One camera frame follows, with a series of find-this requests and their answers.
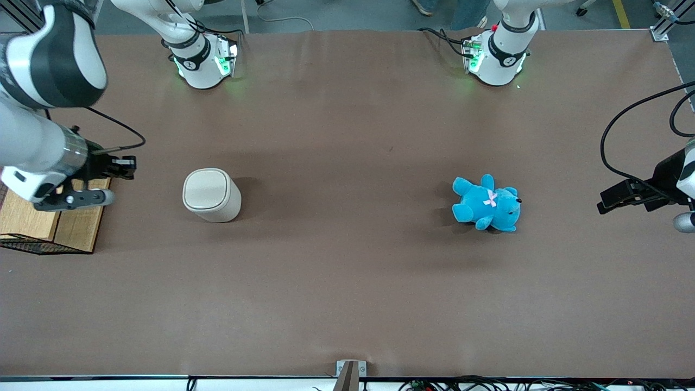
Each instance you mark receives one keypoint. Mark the white trash can lid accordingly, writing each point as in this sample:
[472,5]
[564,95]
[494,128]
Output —
[205,190]

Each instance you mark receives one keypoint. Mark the person legs blue jeans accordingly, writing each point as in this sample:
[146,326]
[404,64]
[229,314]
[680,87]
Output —
[467,13]

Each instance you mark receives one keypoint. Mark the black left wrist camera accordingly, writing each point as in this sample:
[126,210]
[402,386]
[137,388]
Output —
[630,193]

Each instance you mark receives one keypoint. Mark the thin grey metal post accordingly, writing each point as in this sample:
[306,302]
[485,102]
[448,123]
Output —
[245,16]

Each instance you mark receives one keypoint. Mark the dark aluminium frame profile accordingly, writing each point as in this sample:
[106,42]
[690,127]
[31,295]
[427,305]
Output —
[16,13]

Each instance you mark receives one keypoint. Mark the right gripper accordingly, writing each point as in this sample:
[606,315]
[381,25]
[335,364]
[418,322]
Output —
[96,163]

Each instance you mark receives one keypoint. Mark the grey metal table bracket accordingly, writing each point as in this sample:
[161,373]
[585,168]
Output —
[361,369]

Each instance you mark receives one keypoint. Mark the white trash can body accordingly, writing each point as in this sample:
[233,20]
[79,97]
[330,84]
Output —
[231,209]

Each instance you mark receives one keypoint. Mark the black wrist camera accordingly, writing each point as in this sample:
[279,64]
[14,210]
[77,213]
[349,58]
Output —
[630,193]
[117,165]

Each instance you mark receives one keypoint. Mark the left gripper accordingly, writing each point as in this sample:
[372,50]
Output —
[665,173]

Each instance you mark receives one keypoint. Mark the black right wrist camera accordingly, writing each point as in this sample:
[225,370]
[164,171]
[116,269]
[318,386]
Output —
[117,165]

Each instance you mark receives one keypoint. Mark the blue teddy bear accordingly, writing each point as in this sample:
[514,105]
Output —
[483,209]

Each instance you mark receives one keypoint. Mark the white table edge rail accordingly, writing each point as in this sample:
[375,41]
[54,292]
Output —
[108,384]

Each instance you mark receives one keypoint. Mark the office chair caster wheel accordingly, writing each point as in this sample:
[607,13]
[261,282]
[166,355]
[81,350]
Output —
[585,8]

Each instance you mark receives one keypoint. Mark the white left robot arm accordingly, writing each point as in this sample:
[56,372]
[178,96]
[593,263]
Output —
[505,49]

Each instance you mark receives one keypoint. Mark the aluminium frame corner profile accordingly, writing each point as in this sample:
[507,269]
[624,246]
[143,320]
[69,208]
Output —
[659,32]

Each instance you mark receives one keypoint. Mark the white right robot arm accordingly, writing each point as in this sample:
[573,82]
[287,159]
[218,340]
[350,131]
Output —
[54,54]

